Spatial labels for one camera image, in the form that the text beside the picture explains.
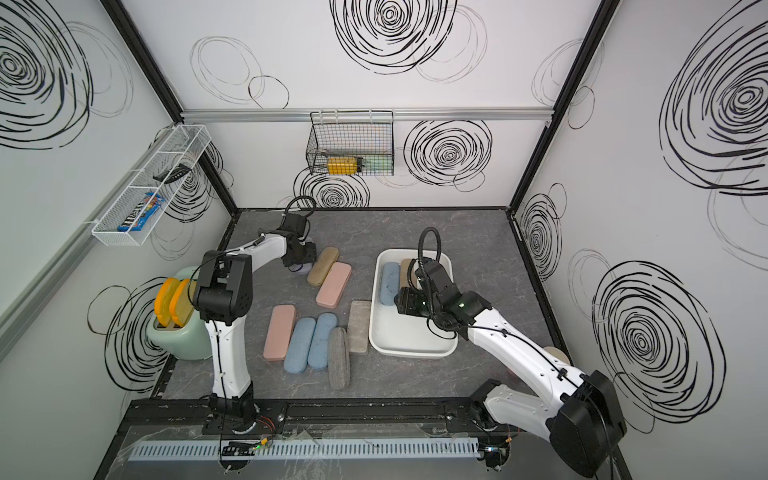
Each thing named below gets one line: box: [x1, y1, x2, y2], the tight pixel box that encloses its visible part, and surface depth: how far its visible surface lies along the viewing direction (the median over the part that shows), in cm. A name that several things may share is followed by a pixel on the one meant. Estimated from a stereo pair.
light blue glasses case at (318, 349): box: [308, 313, 338, 368], surface depth 85 cm
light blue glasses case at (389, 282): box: [379, 262, 400, 306], surface depth 96 cm
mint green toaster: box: [146, 266, 212, 361], surface depth 75 cm
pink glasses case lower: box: [263, 304, 297, 361], surface depth 88 cm
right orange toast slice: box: [169, 279, 197, 327], surface depth 72 cm
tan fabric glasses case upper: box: [307, 247, 339, 286], surface depth 101 cm
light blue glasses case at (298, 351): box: [284, 316, 316, 374], surface depth 84 cm
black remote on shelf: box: [152, 163, 192, 184], surface depth 82 cm
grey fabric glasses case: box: [328, 326, 350, 391], surface depth 80 cm
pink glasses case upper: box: [316, 262, 352, 309], surface depth 98 cm
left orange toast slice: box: [154, 277, 181, 327], surface depth 72 cm
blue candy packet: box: [117, 192, 166, 232], surface depth 72 cm
